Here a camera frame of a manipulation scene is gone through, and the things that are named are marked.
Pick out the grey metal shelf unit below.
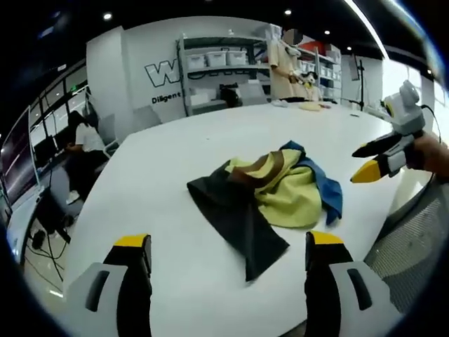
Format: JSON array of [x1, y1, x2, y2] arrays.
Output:
[[175, 33, 274, 117]]

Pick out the white storage box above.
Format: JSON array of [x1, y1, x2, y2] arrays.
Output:
[[206, 51, 228, 67], [226, 50, 248, 66], [185, 54, 207, 70]]

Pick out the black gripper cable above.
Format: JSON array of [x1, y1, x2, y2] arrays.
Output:
[[420, 103, 443, 143]]

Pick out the yellow cloth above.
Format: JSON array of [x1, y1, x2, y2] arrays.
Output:
[[299, 100, 326, 113]]

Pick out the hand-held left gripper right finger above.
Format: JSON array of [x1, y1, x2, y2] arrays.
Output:
[[304, 230, 392, 337]]

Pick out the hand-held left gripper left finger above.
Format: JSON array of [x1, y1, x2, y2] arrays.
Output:
[[66, 233, 154, 337]]

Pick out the black bag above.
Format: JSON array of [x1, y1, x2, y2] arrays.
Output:
[[219, 86, 243, 107]]

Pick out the black floor cables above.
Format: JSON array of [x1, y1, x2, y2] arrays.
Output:
[[24, 226, 71, 284]]

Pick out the grey mesh office chair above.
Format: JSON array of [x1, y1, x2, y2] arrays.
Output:
[[363, 195, 449, 314]]

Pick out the black tripod stand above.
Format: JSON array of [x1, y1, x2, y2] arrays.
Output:
[[349, 55, 370, 112]]

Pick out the person's right hand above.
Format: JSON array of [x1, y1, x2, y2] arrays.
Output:
[[407, 133, 449, 184]]

